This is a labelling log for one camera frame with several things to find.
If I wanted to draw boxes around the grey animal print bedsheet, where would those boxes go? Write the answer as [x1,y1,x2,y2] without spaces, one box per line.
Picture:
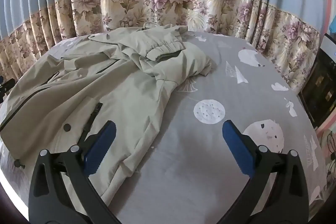
[1,30,326,223]

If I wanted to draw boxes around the light green jacket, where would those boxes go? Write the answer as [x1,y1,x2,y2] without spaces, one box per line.
[1,23,211,203]

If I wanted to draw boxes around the dark cabinet at right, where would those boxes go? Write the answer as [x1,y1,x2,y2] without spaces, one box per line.
[299,34,335,128]

